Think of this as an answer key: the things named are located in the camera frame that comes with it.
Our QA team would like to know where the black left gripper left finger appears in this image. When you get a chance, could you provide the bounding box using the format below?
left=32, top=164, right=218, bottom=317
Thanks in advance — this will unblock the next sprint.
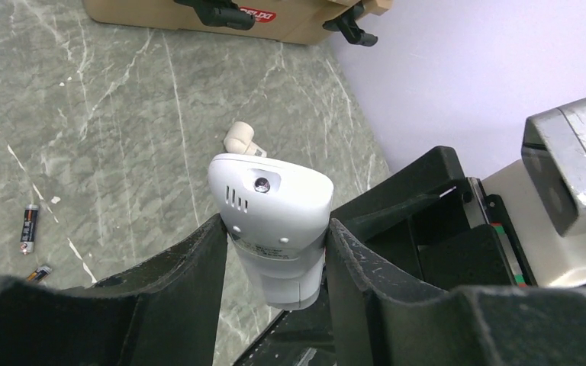
left=0, top=215, right=227, bottom=365

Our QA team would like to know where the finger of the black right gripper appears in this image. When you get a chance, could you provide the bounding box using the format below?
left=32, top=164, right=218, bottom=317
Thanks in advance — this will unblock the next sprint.
left=234, top=288, right=336, bottom=366

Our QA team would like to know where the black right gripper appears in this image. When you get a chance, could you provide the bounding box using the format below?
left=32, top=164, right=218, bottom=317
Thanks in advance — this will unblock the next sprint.
left=330, top=146, right=537, bottom=288

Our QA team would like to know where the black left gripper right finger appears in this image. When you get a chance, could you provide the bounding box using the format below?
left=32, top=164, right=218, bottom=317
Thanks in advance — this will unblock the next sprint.
left=326, top=219, right=586, bottom=365

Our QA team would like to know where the white remote control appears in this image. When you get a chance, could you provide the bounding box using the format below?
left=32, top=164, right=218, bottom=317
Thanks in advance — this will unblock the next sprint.
left=208, top=153, right=334, bottom=311

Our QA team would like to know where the white pipe elbow fitting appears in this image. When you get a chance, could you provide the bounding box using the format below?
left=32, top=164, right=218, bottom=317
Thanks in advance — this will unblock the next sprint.
left=223, top=121, right=267, bottom=157

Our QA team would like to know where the tan plastic toolbox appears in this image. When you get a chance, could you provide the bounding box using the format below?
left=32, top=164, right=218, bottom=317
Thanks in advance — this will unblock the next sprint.
left=81, top=0, right=394, bottom=47

